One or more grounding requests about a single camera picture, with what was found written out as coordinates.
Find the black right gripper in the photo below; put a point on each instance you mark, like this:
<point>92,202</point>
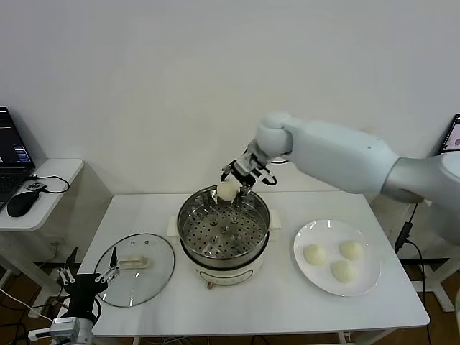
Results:
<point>244,174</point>

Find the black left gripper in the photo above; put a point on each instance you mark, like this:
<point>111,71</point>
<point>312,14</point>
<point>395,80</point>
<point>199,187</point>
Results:
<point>81,289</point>

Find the white steamed baozi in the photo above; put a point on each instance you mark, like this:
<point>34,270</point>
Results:
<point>227,191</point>
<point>343,272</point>
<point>314,255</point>
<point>351,250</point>

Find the round glass pot lid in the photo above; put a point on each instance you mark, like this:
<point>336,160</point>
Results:
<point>136,248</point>

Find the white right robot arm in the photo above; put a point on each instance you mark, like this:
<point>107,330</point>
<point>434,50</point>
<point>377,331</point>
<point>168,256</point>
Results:
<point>341,154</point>

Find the stainless steel steamer basket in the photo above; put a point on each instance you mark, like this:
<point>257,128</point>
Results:
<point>223,233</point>

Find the white floor power strip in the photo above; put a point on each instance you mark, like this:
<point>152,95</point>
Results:
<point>36,312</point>

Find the white side table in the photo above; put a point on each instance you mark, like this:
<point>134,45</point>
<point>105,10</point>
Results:
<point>445,302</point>
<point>46,201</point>

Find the cream electric cooking pot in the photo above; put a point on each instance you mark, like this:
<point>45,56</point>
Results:
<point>230,276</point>

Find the black computer mouse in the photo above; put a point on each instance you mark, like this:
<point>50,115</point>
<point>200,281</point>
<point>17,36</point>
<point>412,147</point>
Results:
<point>22,205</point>

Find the small black printed dongle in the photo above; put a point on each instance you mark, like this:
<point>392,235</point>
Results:
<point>35,187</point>

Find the dark grey open laptop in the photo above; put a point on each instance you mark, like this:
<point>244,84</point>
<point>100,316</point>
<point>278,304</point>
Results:
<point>10,151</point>
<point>453,138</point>

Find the white round plate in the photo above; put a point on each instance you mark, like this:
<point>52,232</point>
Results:
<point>363,276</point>

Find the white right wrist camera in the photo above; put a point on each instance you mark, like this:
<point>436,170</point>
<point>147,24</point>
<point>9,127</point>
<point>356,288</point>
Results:
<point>253,161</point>

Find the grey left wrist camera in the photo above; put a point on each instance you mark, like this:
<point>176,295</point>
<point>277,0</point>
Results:
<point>64,327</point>

